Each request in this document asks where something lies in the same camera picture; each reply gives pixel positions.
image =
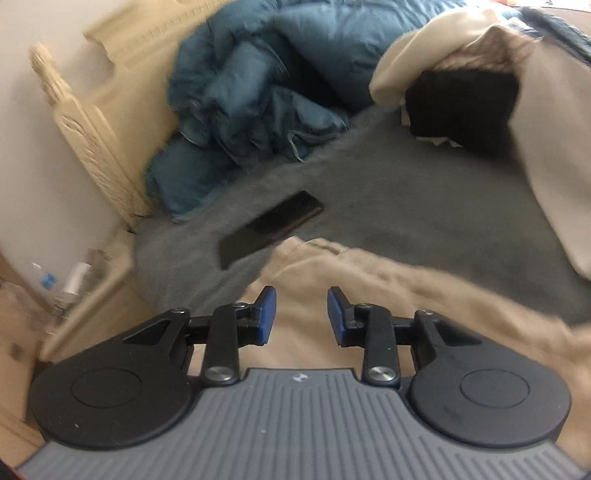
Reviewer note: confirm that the white cylinder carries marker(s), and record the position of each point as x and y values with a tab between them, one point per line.
76	279

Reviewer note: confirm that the black folded cloth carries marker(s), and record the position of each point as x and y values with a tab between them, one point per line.
461	104

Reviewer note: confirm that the cream nightstand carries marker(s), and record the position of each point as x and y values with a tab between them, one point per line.
106	295

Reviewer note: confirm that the blue duvet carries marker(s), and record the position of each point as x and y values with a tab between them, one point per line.
258	92

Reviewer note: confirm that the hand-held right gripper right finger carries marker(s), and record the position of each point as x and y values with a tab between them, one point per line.
336	318

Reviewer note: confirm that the cream cloth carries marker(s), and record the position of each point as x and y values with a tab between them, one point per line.
563	161

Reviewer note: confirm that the blue label water bottle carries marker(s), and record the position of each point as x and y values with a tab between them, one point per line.
46	279

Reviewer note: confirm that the black smartphone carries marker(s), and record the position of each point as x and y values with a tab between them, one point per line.
272	226

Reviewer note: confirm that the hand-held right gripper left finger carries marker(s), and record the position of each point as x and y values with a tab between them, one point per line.
267	318

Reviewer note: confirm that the beige pants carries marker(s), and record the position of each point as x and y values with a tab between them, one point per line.
415	295

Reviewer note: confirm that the cream carved headboard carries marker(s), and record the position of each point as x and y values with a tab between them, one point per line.
115	106

